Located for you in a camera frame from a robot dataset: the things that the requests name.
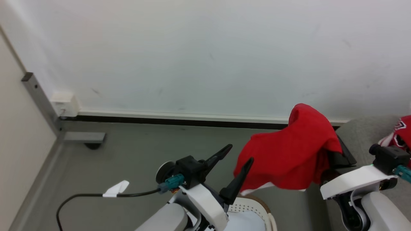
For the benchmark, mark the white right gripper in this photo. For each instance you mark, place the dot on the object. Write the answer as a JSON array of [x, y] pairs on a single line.
[[353, 181]]

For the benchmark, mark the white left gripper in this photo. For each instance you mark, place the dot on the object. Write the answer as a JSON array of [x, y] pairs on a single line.
[[205, 205]]

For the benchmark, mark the red cloth garment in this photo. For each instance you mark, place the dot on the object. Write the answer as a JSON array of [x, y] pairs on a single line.
[[289, 154]]

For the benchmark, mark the red basketball jersey number 23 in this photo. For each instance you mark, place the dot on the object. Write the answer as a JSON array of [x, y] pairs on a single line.
[[403, 131]]

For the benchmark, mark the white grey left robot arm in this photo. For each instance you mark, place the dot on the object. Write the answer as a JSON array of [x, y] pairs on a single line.
[[163, 221]]

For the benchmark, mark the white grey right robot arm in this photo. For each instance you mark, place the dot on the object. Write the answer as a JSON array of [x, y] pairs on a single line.
[[382, 211]]

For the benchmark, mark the grey fabric sofa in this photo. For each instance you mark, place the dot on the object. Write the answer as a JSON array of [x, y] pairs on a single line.
[[362, 134]]

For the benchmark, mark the white laundry basket brown rim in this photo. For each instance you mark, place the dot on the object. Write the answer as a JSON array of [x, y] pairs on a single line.
[[253, 213]]

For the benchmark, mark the white and black baseboard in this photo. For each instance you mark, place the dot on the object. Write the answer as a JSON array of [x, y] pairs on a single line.
[[192, 118]]

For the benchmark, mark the black caster wheel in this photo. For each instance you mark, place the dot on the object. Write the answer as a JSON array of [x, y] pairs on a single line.
[[92, 146]]

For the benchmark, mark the cream partition panel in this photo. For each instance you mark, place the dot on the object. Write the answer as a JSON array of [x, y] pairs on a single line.
[[22, 134]]

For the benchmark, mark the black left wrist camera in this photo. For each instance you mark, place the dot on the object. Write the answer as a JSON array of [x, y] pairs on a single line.
[[191, 170]]

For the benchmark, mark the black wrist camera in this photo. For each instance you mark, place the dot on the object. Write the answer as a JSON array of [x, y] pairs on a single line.
[[390, 158], [191, 170]]

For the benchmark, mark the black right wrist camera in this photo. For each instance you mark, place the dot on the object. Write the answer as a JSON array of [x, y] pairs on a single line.
[[390, 158]]

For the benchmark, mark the white wall socket box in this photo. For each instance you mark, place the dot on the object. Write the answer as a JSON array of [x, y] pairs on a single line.
[[65, 104]]

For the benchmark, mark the grey metal partition frame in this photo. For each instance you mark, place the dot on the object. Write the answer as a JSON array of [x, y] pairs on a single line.
[[41, 99]]

